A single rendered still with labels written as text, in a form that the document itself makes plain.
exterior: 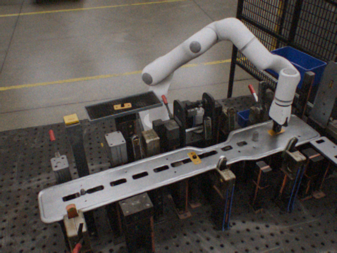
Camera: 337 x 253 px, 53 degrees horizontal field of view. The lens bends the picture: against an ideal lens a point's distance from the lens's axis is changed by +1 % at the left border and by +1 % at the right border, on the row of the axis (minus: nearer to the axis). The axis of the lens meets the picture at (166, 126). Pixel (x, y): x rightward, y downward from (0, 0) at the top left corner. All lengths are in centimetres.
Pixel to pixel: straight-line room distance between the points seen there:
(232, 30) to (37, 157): 136
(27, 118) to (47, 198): 244
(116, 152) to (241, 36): 77
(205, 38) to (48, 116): 252
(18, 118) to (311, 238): 310
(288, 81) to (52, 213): 115
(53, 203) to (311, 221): 121
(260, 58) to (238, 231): 82
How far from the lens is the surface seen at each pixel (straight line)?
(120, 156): 158
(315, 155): 178
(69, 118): 165
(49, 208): 148
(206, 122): 169
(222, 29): 163
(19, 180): 211
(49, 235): 179
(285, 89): 164
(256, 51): 161
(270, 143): 175
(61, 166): 156
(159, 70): 187
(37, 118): 386
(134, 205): 138
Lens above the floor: 208
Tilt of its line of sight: 37 degrees down
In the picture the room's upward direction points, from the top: 1 degrees counter-clockwise
